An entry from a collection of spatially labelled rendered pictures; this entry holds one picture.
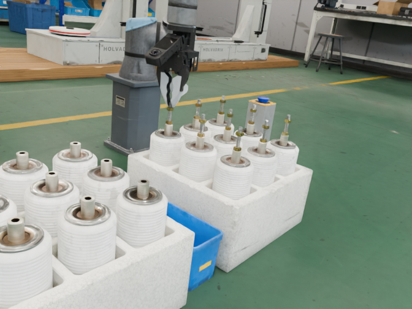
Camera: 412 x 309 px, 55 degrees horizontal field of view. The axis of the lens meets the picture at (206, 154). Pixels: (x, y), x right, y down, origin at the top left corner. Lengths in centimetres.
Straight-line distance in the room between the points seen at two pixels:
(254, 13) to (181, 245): 420
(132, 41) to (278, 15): 550
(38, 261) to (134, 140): 104
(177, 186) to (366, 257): 57
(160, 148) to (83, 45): 213
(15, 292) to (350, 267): 82
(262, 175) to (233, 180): 12
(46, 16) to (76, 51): 252
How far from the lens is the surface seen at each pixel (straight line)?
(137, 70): 158
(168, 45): 102
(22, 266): 62
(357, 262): 119
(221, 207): 94
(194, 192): 98
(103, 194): 81
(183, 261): 81
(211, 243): 90
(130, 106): 157
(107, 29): 344
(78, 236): 67
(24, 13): 553
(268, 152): 107
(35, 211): 77
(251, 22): 482
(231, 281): 98
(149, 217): 73
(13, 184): 85
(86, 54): 316
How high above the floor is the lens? 60
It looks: 20 degrees down
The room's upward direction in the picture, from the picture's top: 7 degrees clockwise
